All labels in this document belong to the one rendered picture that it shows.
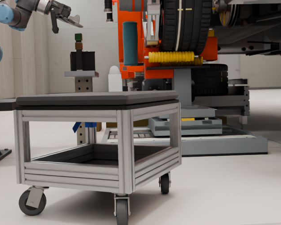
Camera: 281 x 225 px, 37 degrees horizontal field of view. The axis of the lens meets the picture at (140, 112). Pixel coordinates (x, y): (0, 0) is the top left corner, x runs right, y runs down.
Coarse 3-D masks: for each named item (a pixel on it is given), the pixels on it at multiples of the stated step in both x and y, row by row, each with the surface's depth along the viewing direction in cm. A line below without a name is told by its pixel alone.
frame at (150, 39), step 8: (152, 8) 211; (160, 8) 212; (144, 16) 260; (152, 16) 261; (144, 24) 259; (152, 24) 259; (144, 32) 254; (152, 32) 254; (144, 40) 250; (152, 40) 225
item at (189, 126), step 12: (156, 120) 253; (168, 120) 220; (192, 120) 220; (204, 120) 220; (216, 120) 221; (156, 132) 219; (168, 132) 220; (192, 132) 220; (204, 132) 221; (216, 132) 221
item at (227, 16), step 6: (222, 0) 235; (216, 6) 243; (222, 6) 237; (228, 6) 234; (234, 6) 229; (228, 12) 234; (234, 12) 230; (222, 18) 248; (228, 18) 234; (222, 24) 249; (228, 24) 242
